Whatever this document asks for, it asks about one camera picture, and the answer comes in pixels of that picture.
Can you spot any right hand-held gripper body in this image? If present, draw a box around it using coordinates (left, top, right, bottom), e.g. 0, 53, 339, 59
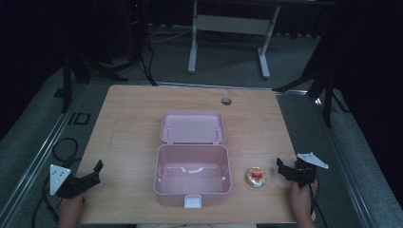
280, 152, 330, 188

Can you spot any black computer tower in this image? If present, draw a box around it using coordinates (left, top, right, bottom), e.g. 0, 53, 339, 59
125, 0, 148, 63

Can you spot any white cable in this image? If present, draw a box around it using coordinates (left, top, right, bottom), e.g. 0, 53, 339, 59
147, 28, 193, 44

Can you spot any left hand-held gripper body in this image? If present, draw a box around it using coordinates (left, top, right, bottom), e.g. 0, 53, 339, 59
48, 163, 102, 200

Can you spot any pink plastic storage box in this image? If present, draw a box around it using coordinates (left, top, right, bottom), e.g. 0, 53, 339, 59
153, 109, 233, 209

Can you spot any person's right hand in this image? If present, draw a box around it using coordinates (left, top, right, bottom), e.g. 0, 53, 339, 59
288, 179, 319, 228

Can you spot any white desk frame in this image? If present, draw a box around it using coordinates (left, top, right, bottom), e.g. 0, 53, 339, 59
187, 0, 281, 80

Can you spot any black cable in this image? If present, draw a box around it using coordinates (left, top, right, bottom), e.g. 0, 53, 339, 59
31, 137, 84, 224
306, 177, 331, 228

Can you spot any person's left hand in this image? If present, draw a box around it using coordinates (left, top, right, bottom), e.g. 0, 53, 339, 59
57, 194, 86, 228

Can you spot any black tripod stand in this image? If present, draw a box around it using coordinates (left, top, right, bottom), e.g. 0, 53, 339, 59
272, 18, 351, 128
53, 0, 129, 113

